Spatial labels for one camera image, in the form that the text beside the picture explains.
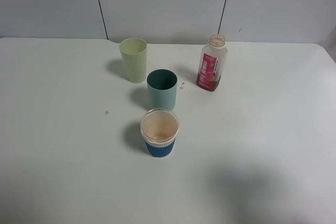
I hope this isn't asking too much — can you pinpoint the clear drink bottle pink label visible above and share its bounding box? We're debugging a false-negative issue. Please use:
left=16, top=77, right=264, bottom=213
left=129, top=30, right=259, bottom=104
left=196, top=35, right=228, bottom=92

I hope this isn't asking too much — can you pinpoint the pale green plastic cup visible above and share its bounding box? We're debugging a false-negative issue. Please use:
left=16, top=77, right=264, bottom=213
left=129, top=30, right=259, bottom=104
left=119, top=38, right=147, bottom=83

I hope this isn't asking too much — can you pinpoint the glass cup with blue sleeve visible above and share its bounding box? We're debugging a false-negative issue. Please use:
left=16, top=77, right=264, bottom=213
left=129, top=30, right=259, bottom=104
left=140, top=108, right=179, bottom=157

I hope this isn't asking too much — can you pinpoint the teal plastic cup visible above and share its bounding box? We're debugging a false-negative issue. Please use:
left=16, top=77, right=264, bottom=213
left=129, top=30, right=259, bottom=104
left=146, top=69, right=177, bottom=111

